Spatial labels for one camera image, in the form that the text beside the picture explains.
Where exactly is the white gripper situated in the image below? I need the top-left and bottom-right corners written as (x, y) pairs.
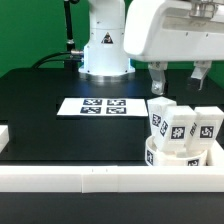
top-left (124, 0), bottom-right (224, 95)

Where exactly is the white round stool seat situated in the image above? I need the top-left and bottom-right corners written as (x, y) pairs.
top-left (145, 136), bottom-right (207, 166)

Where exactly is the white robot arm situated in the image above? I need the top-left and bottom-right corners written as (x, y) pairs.
top-left (79, 0), bottom-right (224, 95)

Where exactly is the white marker sheet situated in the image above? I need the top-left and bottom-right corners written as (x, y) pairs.
top-left (57, 98), bottom-right (148, 117)

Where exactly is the white U-shaped fence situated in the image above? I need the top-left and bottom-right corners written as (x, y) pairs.
top-left (0, 124), bottom-right (224, 194)

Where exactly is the black cable bundle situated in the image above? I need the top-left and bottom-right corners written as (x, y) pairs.
top-left (32, 49), bottom-right (86, 70)

